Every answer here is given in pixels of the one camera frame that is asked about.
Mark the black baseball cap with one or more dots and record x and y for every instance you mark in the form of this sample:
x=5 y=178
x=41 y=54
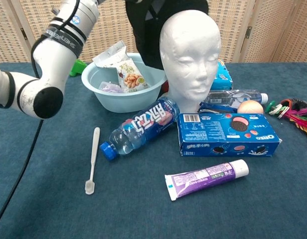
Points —
x=143 y=49

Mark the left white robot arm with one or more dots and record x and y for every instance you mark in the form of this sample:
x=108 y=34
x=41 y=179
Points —
x=51 y=64

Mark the green plastic block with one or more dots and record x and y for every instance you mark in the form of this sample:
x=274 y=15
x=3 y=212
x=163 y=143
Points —
x=77 y=68

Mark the blue drink bottle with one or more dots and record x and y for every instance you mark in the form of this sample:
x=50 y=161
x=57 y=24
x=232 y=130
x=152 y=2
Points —
x=143 y=124

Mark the light blue plastic basin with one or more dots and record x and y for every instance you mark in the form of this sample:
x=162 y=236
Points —
x=123 y=100

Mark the nut snack bag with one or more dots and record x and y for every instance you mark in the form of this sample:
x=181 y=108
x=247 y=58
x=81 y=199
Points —
x=131 y=78

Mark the small purple packet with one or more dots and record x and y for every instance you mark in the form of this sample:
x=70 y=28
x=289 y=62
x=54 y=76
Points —
x=109 y=87

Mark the blue snack wrapper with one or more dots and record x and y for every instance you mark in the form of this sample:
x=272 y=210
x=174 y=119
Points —
x=215 y=107

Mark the blue Oreo box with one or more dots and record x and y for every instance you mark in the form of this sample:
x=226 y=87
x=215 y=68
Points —
x=218 y=134

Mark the white toothbrush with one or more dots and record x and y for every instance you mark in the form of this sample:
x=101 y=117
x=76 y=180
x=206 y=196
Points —
x=94 y=152

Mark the white foam mannequin head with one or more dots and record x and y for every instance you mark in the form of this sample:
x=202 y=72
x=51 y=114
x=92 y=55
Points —
x=191 y=62

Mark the white snack bag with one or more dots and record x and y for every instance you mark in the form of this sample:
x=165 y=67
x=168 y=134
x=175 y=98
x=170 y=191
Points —
x=111 y=56

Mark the purple toothpaste tube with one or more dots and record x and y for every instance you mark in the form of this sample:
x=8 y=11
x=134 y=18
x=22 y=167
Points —
x=203 y=179

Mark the blue chocolate chip cookie box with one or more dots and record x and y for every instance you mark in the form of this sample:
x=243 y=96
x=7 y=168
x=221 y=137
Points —
x=223 y=79

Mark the clear water bottle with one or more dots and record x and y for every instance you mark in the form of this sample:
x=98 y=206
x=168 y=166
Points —
x=233 y=97

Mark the peach coloured ball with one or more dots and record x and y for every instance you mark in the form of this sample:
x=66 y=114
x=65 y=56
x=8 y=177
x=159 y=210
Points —
x=250 y=107

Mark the blue table cloth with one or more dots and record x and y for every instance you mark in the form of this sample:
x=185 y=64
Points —
x=56 y=199

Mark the colourful feather shuttlecock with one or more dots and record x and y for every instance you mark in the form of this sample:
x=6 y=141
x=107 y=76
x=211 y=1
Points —
x=300 y=118

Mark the woven folding screen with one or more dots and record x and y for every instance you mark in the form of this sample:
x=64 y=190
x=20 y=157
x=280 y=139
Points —
x=273 y=30

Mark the grey knitted glove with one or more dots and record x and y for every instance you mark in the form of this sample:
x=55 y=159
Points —
x=304 y=103

